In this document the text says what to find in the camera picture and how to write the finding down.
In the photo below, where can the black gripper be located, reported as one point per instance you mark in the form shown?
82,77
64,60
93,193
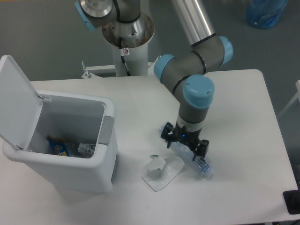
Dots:
188,138

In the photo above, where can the clear crushed plastic bottle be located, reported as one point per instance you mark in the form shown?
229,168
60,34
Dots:
200,165

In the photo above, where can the white plastic wrapper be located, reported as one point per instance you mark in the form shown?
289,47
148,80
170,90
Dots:
159,172

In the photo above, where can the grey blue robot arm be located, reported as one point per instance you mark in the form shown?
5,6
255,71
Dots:
183,77

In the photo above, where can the white plastic trash can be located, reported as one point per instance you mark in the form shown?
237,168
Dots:
67,138

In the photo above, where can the white trash can lid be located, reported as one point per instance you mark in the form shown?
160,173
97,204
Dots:
20,105

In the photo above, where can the clear crumpled wrapper in bin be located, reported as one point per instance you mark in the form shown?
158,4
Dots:
82,150

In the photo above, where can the black device at table edge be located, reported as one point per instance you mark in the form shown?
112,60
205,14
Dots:
292,201

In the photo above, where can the blue orange snack packet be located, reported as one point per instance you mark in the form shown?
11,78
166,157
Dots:
58,147

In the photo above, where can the white furniture leg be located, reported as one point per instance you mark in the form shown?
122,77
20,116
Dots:
295,98

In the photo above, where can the blue plastic bag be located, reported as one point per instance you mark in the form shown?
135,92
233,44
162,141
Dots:
265,14

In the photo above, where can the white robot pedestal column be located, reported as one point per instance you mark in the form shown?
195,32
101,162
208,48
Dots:
129,44

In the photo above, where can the white pedestal base frame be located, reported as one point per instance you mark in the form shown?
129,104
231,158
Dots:
110,71

